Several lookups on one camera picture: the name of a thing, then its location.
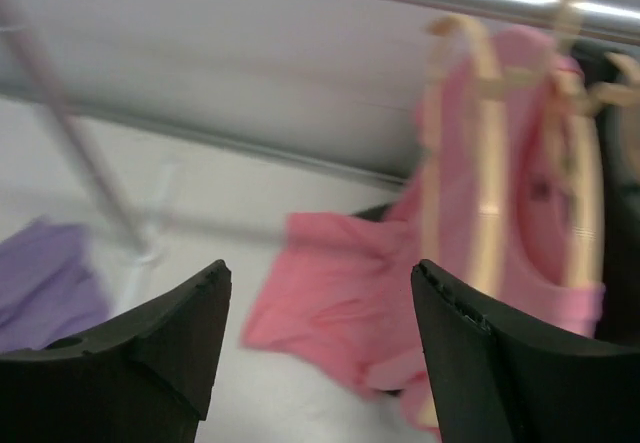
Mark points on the white clothes rack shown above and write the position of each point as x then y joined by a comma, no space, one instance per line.
217,118

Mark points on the beige hanger in dark shirt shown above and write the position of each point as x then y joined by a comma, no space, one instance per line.
625,96

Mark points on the dark grey t shirt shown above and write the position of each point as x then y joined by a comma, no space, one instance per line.
619,304

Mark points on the beige hanger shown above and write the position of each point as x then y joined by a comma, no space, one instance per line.
487,129
625,96
572,147

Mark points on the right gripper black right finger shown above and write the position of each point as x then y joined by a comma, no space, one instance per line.
500,375

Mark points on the beige hanger in pink shirt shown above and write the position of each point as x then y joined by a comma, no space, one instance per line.
572,147

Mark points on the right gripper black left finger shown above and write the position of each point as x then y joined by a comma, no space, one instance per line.
144,376

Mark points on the pink t shirt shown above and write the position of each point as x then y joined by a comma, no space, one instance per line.
339,296

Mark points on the purple t shirt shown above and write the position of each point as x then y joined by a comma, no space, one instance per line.
49,288

